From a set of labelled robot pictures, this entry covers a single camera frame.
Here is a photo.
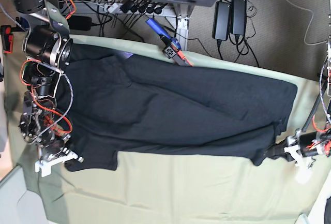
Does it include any blue orange clamp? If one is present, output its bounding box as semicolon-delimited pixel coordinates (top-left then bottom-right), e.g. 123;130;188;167
146;18;193;67
1;17;29;54

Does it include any black power brick left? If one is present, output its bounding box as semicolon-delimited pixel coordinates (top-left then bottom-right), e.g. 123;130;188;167
67;16;92;31

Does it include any dark navy T-shirt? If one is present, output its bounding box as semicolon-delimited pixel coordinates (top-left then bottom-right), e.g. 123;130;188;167
56;44;297;172

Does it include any white power strip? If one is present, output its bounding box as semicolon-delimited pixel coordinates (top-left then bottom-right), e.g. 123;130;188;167
103;1;176;17

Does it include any aluminium frame post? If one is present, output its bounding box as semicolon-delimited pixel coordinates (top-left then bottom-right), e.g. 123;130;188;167
165;4;194;51

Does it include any white cable on floor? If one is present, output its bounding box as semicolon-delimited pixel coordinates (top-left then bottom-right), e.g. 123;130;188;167
278;0;330;46

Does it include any blue orange clamp left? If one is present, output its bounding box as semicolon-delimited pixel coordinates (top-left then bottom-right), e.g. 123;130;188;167
1;17;29;54

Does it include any blue orange clamp centre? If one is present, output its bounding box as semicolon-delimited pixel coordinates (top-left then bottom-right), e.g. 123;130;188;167
146;18;193;67

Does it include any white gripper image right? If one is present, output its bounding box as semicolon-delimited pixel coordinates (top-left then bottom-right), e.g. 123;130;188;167
264;129;314;184

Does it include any black power adapter pair right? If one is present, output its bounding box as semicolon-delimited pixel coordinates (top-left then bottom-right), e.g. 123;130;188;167
230;0;247;36

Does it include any grey plastic bin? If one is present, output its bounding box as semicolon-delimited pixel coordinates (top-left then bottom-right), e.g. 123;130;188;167
1;166;49;224

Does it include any black power adapter pair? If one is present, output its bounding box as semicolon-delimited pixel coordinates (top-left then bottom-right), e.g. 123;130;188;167
212;1;230;41
230;0;247;36

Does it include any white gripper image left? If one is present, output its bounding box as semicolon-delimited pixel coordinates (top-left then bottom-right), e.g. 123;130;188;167
35;133;84;177

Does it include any black power adapter pair left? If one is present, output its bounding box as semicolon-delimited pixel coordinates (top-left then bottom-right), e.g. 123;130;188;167
212;1;230;41

